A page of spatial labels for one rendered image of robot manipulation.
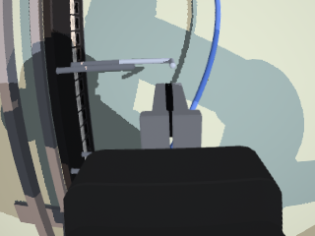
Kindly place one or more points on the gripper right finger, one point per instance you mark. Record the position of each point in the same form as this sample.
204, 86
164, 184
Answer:
185, 124

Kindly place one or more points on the blue cable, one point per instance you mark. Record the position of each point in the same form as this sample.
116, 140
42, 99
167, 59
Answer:
211, 56

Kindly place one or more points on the black network patch panel rack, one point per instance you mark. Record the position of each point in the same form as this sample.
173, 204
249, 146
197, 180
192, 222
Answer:
71, 114

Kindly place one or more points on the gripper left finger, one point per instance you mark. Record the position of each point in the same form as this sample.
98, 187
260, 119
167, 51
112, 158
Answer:
155, 124

